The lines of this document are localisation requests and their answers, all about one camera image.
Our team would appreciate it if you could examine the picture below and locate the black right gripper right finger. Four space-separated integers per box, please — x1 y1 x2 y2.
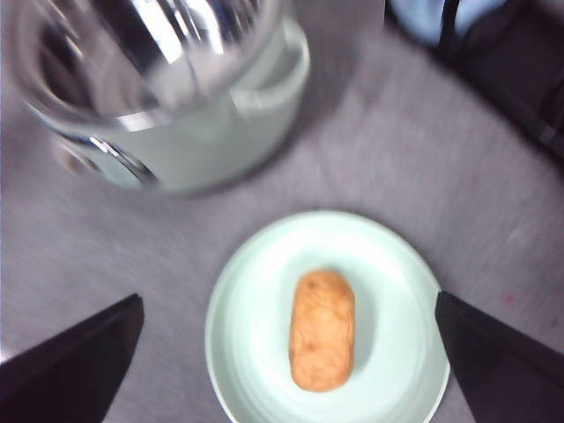
435 291 564 423

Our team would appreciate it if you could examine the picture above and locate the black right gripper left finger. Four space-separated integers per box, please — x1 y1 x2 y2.
0 293 145 423

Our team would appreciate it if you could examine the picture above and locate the green plate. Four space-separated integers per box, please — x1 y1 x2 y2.
204 211 450 423

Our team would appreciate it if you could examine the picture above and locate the brown potato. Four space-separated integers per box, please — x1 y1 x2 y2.
289 270 356 391

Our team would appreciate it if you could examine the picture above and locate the green electric steamer pot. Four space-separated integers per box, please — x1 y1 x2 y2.
8 0 311 195

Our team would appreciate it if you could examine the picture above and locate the black plate rack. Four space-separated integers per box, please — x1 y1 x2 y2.
383 0 564 161

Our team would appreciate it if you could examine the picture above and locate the blue plate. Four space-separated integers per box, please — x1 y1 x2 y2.
385 0 507 47

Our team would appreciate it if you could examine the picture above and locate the grey table cloth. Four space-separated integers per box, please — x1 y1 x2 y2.
0 0 564 423

